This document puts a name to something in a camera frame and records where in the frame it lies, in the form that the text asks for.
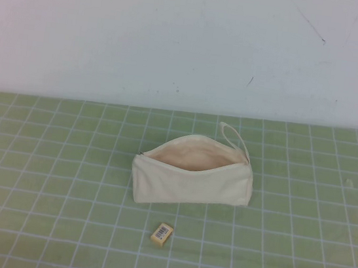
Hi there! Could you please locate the green grid cutting mat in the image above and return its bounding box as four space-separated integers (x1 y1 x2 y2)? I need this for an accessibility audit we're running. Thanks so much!
0 81 358 268

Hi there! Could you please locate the cream fabric pencil case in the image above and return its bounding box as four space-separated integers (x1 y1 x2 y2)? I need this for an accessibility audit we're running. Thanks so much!
126 110 260 219

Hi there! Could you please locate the yellow eraser with barcode label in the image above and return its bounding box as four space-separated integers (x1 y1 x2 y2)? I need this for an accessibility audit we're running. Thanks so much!
149 221 175 249

